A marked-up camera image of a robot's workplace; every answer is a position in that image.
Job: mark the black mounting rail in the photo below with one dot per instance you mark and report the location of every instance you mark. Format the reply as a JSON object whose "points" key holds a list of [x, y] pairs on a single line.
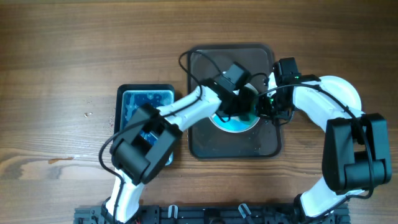
{"points": [[276, 213]]}

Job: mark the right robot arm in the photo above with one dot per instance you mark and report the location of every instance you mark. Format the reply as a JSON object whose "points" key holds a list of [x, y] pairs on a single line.
{"points": [[356, 154]]}

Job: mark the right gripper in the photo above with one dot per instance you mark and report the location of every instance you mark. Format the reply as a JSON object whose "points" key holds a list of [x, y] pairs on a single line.
{"points": [[263, 112]]}

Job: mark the dark brown serving tray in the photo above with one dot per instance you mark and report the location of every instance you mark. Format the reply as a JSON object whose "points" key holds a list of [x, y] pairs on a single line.
{"points": [[205, 140]]}

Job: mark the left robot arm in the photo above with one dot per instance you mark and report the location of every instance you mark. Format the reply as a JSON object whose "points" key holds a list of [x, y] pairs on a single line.
{"points": [[141, 149]]}

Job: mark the white plate blue streak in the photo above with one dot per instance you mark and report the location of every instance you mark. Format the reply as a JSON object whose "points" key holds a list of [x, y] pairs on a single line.
{"points": [[233, 124]]}

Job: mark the large white plate blue smear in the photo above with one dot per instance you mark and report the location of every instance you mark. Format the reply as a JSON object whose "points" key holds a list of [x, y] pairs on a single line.
{"points": [[322, 108]]}

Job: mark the green sponge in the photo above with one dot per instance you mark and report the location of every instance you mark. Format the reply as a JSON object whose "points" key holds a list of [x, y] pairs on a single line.
{"points": [[247, 117]]}

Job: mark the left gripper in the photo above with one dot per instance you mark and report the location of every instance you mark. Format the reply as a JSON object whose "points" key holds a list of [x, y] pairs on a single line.
{"points": [[245, 106]]}

